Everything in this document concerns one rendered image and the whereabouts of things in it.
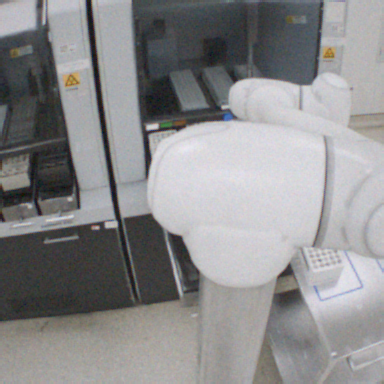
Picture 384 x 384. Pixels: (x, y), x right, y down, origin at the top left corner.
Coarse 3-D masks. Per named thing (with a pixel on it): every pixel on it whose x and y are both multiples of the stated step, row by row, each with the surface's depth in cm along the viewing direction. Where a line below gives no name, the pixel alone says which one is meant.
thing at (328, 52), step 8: (328, 0) 125; (336, 0) 125; (344, 0) 125; (328, 8) 127; (336, 8) 127; (328, 16) 129; (336, 16) 129; (336, 24) 132; (336, 32) 134; (328, 48) 138; (328, 56) 140; (328, 64) 142; (336, 64) 143
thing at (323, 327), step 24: (288, 264) 123; (360, 264) 119; (312, 288) 115; (336, 288) 114; (360, 288) 113; (288, 312) 170; (312, 312) 109; (336, 312) 108; (360, 312) 107; (288, 336) 161; (312, 336) 160; (336, 336) 103; (360, 336) 102; (288, 360) 153; (312, 360) 152; (336, 360) 98; (360, 360) 149
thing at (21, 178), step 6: (6, 174) 144; (12, 174) 144; (18, 174) 143; (24, 174) 144; (0, 180) 143; (6, 180) 143; (12, 180) 144; (18, 180) 145; (24, 180) 146; (6, 186) 145; (12, 186) 146; (18, 186) 147; (24, 186) 147
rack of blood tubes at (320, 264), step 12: (300, 252) 121; (312, 252) 117; (324, 252) 116; (336, 252) 117; (312, 264) 113; (324, 264) 113; (336, 264) 113; (312, 276) 113; (324, 276) 113; (336, 276) 115
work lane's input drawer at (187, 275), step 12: (144, 144) 165; (168, 240) 131; (180, 240) 131; (168, 252) 133; (180, 252) 128; (180, 264) 125; (192, 264) 125; (180, 276) 120; (192, 276) 122; (180, 288) 119; (192, 288) 117; (180, 300) 121; (192, 300) 120
